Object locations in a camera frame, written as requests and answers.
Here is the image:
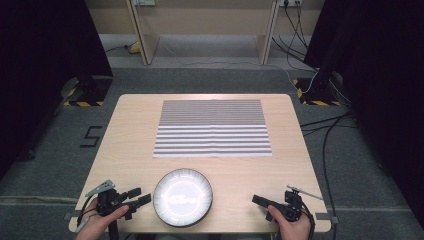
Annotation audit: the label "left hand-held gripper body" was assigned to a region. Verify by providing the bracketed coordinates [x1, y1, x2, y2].
[84, 179, 130, 218]

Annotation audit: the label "person's right hand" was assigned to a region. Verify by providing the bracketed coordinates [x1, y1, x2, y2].
[267, 204, 313, 240]

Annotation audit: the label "person's left hand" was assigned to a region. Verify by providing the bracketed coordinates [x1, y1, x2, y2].
[75, 199, 130, 240]

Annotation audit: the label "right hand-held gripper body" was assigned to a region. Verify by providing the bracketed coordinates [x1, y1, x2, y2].
[273, 185, 324, 223]

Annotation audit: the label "white plate with dark rim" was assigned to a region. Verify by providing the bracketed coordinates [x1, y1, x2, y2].
[152, 168, 214, 228]

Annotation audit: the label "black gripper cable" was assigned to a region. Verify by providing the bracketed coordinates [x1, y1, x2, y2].
[75, 195, 98, 233]
[299, 201, 316, 240]

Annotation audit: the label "black cables from power strip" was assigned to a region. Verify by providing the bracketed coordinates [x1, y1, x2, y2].
[271, 2, 318, 72]

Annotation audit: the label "long black floor cable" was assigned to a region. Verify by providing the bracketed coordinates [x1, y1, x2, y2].
[321, 113, 348, 240]

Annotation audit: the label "dark curtain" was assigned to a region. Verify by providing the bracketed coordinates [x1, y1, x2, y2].
[303, 0, 424, 229]
[0, 0, 113, 179]

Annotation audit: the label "stand base with hazard tape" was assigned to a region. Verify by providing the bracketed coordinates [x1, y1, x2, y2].
[292, 77, 345, 107]
[62, 75, 114, 108]

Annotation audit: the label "yellow object with black cable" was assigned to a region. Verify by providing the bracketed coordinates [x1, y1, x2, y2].
[105, 40, 142, 55]

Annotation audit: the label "black floor cable bundle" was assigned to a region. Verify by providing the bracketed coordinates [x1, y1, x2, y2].
[299, 111, 358, 137]

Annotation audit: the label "grey table edge bracket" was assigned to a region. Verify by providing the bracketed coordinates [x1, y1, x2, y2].
[314, 211, 340, 225]
[63, 210, 82, 221]

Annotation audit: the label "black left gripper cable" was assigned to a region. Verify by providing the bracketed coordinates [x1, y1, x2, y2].
[75, 195, 98, 233]

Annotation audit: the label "wooden desk leg panel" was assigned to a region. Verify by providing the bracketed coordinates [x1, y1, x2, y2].
[125, 0, 161, 66]
[254, 0, 280, 66]

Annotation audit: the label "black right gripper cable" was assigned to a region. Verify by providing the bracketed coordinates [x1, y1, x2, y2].
[299, 201, 316, 240]

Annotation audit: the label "grey white striped placemat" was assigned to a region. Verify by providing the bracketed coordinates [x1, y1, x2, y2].
[152, 99, 273, 159]

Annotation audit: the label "thin white floor cable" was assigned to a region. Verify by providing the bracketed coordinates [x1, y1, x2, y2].
[159, 39, 320, 94]

